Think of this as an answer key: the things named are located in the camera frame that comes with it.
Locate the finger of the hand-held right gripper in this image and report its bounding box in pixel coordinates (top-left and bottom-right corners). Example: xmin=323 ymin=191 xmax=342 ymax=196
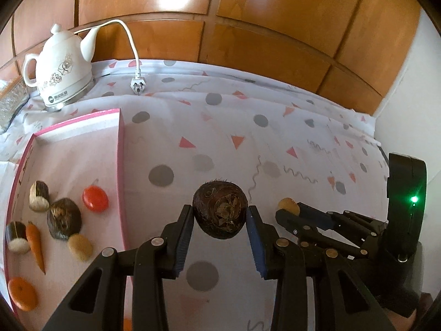
xmin=298 ymin=202 xmax=390 ymax=239
xmin=275 ymin=210 xmax=376 ymax=259

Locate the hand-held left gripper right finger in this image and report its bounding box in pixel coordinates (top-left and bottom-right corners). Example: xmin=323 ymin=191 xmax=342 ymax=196
xmin=246 ymin=205 xmax=397 ymax=331

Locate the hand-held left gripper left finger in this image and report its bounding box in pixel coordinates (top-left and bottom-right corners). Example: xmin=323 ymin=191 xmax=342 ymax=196
xmin=43 ymin=204 xmax=194 ymax=331

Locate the small yellow potato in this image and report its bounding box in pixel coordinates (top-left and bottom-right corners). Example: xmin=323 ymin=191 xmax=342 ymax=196
xmin=277 ymin=197 xmax=300 ymax=216
xmin=67 ymin=233 xmax=93 ymax=261

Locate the red tomato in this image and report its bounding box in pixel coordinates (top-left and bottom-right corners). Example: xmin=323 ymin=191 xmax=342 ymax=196
xmin=82 ymin=178 xmax=109 ymax=212

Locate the pink shallow box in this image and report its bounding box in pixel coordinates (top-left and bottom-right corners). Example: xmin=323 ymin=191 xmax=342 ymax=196
xmin=3 ymin=108 xmax=135 ymax=331

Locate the orange carrot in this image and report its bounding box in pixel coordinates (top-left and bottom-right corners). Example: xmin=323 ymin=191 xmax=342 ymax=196
xmin=26 ymin=222 xmax=46 ymax=276

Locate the dark sugarcane piece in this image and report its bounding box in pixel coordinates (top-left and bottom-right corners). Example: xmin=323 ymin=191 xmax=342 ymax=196
xmin=5 ymin=221 xmax=31 ymax=254
xmin=28 ymin=180 xmax=50 ymax=212

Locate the orange tangerine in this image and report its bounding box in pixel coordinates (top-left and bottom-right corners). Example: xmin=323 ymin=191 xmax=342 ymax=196
xmin=7 ymin=277 xmax=38 ymax=311

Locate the person's right forearm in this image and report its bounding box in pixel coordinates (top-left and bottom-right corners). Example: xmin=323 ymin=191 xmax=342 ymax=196
xmin=388 ymin=291 xmax=435 ymax=331

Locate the white patterned tablecloth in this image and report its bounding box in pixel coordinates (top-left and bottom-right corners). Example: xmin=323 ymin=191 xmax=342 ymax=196
xmin=0 ymin=58 xmax=388 ymax=331

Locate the white power plug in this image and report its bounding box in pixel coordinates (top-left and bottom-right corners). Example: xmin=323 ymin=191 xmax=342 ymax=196
xmin=130 ymin=76 xmax=147 ymax=95

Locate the silver kettle base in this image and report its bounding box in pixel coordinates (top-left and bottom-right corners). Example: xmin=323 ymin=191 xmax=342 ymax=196
xmin=44 ymin=79 xmax=95 ymax=113

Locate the white floral ceramic kettle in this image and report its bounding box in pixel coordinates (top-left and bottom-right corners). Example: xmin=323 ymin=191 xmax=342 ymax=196
xmin=22 ymin=23 xmax=97 ymax=107

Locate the silver embossed tissue box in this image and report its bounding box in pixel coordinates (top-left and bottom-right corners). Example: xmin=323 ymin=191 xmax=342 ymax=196
xmin=0 ymin=79 xmax=30 ymax=132

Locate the white power cord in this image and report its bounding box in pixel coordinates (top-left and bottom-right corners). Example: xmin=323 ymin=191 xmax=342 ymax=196
xmin=74 ymin=19 xmax=142 ymax=80

